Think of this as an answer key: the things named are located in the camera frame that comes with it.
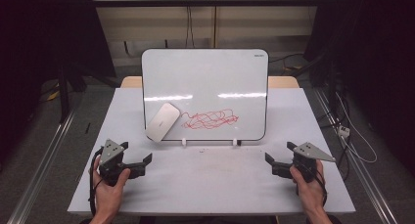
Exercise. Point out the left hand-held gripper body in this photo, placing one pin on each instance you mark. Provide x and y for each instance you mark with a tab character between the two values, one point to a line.
111	152

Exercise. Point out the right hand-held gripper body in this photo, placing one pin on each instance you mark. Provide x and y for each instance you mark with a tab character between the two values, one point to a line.
308	152

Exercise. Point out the white whiteboard eraser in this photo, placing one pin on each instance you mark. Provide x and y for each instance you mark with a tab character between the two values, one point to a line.
162	121

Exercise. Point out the person's right hand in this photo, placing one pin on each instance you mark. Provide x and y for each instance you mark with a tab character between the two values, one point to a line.
311	193

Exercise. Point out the person's left hand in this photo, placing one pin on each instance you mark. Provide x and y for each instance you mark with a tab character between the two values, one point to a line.
109	198

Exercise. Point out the black marker pen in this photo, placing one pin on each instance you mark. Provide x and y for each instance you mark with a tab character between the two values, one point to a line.
87	127

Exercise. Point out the white power strip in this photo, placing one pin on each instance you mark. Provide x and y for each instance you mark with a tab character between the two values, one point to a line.
344	131

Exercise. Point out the white whiteboard foot clip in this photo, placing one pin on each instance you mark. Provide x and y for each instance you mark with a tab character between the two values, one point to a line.
235	142
184	142

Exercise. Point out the wooden table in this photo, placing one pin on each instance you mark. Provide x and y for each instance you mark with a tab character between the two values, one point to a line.
130	82

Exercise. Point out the black metal stand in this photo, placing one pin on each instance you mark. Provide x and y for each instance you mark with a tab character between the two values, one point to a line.
63	93

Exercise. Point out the white whiteboard with black rim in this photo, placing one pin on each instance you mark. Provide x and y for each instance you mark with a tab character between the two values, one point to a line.
208	77

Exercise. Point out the black curtain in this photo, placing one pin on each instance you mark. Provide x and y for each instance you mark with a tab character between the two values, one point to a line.
375	54
39	48

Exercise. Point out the black horizontal bar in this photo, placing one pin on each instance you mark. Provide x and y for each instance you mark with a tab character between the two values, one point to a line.
147	2

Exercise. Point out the metal floor rail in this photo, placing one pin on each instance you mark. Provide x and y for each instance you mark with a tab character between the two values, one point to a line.
365	181
42	165

